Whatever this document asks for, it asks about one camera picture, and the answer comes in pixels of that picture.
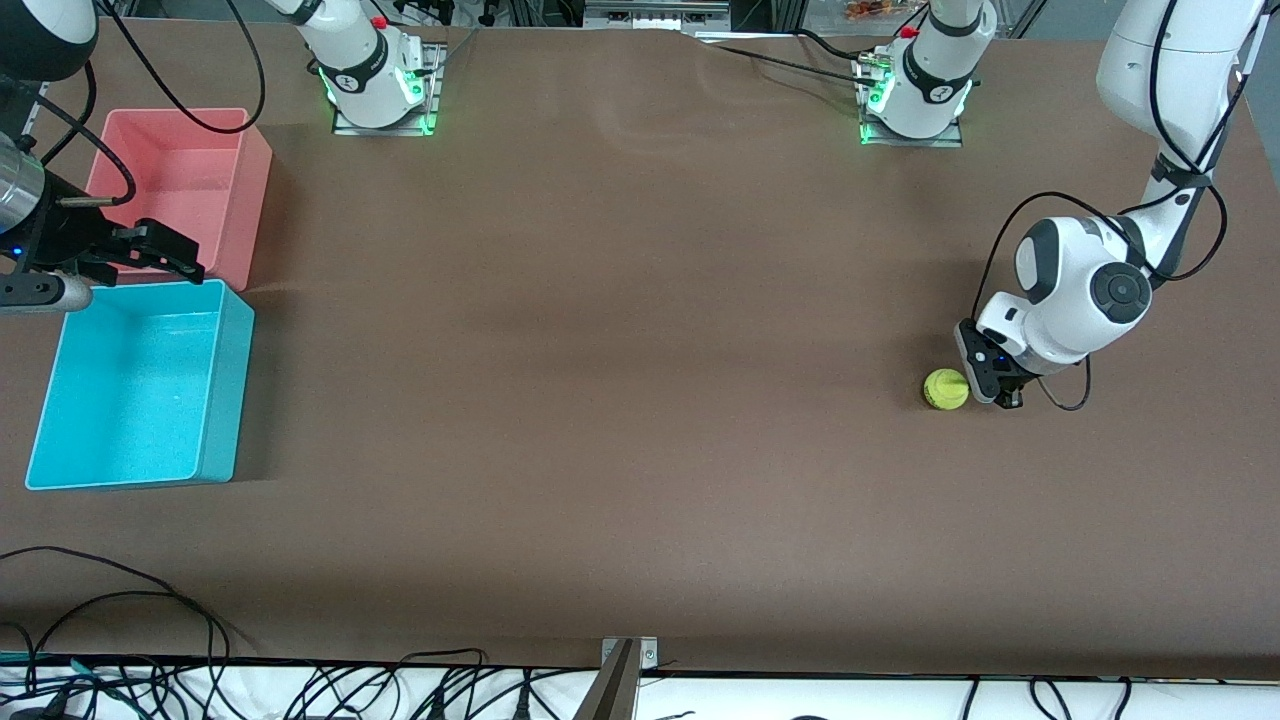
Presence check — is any small metal bracket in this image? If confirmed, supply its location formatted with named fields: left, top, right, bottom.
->
left=600, top=636, right=661, bottom=669

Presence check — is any blue plastic bin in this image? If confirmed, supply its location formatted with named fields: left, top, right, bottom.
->
left=24, top=279, right=256, bottom=492

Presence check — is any pink plastic bin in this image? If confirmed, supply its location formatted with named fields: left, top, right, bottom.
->
left=62, top=108, right=273, bottom=293

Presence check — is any yellow tennis ball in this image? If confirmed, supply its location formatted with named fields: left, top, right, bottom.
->
left=922, top=369, right=970, bottom=412

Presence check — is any black hanging cable loop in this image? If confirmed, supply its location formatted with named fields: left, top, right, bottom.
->
left=98, top=0, right=269, bottom=134

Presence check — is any grey power strip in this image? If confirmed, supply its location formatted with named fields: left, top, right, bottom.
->
left=585, top=0, right=731, bottom=31

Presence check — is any black cable on table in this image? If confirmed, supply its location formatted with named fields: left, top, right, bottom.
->
left=712, top=28, right=881, bottom=89

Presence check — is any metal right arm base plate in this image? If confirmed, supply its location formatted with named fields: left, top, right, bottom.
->
left=332, top=42, right=447, bottom=137

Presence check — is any grey metal post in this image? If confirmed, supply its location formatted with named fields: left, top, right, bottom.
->
left=572, top=640, right=641, bottom=720

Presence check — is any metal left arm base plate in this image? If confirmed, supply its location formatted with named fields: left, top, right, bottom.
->
left=858, top=50, right=966, bottom=149

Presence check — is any long black cable loop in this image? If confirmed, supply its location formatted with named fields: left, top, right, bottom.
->
left=0, top=545, right=233, bottom=666

